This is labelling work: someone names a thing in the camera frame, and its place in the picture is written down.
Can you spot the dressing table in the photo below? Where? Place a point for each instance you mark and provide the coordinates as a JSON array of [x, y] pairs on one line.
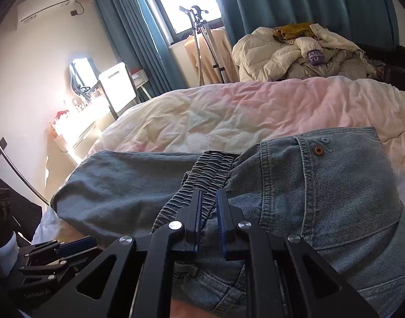
[[80, 132]]

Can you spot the mustard yellow cloth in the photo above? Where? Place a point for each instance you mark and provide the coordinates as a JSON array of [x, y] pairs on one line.
[[291, 30]]

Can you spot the beige down jacket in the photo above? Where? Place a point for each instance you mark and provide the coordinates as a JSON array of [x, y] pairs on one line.
[[265, 56]]

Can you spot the white air conditioner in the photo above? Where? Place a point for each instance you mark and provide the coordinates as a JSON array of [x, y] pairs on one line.
[[43, 5]]

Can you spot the black armchair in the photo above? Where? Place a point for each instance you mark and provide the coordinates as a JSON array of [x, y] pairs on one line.
[[397, 59]]

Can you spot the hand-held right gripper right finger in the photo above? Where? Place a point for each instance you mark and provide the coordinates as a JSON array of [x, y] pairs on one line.
[[222, 212]]

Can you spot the blue denim pants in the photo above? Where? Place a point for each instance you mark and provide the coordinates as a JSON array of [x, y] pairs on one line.
[[305, 205]]

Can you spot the white chair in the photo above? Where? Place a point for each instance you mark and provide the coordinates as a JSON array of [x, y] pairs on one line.
[[118, 86]]

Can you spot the white side table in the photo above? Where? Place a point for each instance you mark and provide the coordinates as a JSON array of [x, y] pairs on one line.
[[139, 78]]

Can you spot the metal garment steamer stand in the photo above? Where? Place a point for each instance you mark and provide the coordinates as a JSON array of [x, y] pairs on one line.
[[197, 11]]

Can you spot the person's left forearm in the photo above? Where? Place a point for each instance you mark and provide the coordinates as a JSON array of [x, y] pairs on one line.
[[5, 248]]

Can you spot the mirror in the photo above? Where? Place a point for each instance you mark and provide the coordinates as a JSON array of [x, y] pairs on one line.
[[83, 69]]

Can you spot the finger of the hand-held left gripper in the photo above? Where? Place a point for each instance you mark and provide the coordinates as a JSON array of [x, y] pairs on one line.
[[78, 245], [43, 270]]

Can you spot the white pink duvet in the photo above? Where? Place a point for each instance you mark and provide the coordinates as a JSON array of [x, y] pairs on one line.
[[222, 112]]

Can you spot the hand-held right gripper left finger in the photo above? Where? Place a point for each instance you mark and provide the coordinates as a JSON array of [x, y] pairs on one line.
[[198, 205]]

